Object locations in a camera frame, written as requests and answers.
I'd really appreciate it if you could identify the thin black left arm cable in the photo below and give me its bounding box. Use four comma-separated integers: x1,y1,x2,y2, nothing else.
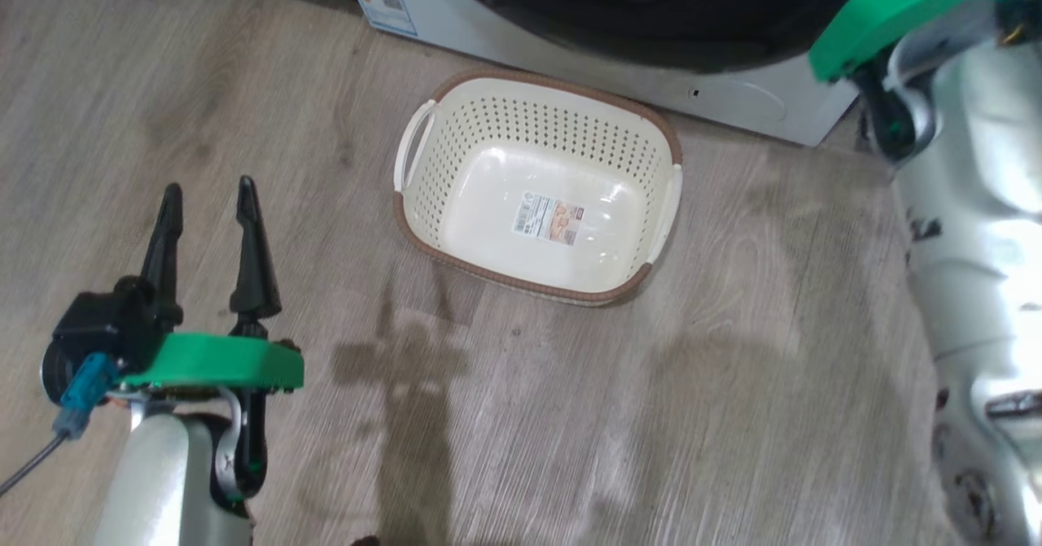
0,435,66,496

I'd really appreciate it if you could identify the blue left cable connector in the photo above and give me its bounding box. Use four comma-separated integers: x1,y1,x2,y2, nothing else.
53,353,117,439

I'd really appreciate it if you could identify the blue energy label sticker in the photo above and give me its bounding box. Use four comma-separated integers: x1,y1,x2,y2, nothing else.
348,0,418,37

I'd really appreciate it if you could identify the washing machine glass door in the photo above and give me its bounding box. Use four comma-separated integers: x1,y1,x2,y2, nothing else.
423,0,864,73

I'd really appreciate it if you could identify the cream perforated laundry basket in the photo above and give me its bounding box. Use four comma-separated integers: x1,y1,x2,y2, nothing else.
393,70,683,307

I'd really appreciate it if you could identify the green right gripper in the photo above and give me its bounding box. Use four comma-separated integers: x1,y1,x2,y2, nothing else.
808,0,1035,83

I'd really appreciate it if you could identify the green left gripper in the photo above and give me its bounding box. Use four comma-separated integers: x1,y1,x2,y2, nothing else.
122,176,304,392

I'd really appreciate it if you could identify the paper basket label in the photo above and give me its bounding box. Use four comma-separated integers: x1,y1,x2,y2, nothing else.
511,192,585,246

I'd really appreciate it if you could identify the round white filter cover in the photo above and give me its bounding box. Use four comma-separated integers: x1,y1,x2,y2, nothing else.
692,81,786,122

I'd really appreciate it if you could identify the white front-load washing machine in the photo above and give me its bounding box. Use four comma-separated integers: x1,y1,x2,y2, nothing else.
338,0,864,148

